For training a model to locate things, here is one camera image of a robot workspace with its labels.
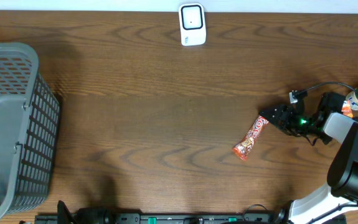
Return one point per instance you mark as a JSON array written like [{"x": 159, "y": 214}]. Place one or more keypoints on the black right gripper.
[{"x": 280, "y": 109}]

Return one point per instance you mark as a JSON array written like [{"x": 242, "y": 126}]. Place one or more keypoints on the red Top chocolate bar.
[{"x": 244, "y": 147}]

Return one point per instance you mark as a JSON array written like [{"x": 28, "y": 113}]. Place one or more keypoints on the orange small snack packet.
[{"x": 346, "y": 109}]

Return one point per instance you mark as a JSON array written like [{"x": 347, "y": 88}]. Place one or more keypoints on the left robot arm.
[{"x": 84, "y": 215}]

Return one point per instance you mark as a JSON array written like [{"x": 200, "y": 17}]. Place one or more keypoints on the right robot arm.
[{"x": 330, "y": 202}]

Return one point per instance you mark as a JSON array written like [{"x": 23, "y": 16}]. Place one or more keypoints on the grey plastic mesh basket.
[{"x": 29, "y": 124}]

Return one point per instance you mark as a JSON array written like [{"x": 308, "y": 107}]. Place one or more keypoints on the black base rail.
[{"x": 135, "y": 218}]

